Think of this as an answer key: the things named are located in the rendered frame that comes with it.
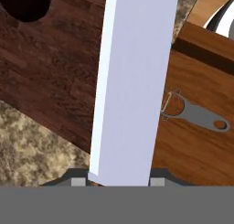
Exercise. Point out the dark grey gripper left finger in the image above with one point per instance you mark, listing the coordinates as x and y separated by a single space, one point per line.
76 176

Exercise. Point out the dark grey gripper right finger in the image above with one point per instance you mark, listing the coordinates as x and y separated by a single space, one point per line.
161 176

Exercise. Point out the dark brown wooden cutting board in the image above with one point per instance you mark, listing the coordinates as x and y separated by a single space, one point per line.
45 66

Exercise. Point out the black avocado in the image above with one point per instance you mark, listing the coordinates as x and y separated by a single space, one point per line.
24 3

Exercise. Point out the grey peeler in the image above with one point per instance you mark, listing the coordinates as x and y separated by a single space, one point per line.
198 113

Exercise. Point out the white and black round object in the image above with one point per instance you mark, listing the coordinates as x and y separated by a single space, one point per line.
227 20

